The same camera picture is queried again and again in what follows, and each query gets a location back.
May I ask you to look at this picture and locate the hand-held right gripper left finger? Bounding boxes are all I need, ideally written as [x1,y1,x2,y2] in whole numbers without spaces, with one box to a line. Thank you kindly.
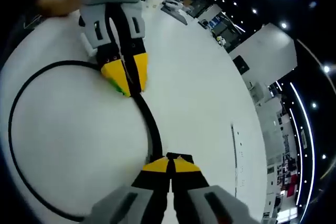
[88,156,171,224]

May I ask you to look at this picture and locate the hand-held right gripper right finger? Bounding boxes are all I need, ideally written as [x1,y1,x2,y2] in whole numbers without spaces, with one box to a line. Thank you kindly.
[171,155,261,224]

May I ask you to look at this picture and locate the black charging cable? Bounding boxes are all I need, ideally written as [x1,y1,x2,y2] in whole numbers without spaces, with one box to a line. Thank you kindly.
[7,15,195,222]

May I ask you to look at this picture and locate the white desk slot strip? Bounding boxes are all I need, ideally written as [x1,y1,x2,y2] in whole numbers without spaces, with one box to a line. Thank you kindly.
[230,122,242,199]

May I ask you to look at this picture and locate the white desk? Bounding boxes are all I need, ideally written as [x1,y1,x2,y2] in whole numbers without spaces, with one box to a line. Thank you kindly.
[0,0,270,224]

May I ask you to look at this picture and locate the black box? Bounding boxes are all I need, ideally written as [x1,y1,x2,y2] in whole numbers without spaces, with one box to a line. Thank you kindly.
[232,54,249,75]

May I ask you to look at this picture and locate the red display board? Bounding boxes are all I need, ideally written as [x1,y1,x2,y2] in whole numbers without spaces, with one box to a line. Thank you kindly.
[287,176,299,198]

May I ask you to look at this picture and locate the white office counter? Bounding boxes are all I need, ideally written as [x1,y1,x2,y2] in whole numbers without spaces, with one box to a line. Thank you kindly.
[246,78,284,156]

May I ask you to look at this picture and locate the white pillar with small sign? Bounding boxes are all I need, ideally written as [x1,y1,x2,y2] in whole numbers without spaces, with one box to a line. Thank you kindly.
[229,23,298,84]

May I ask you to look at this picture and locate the long ceiling light strip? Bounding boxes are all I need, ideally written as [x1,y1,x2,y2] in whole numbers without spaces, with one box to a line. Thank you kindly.
[288,82,316,206]

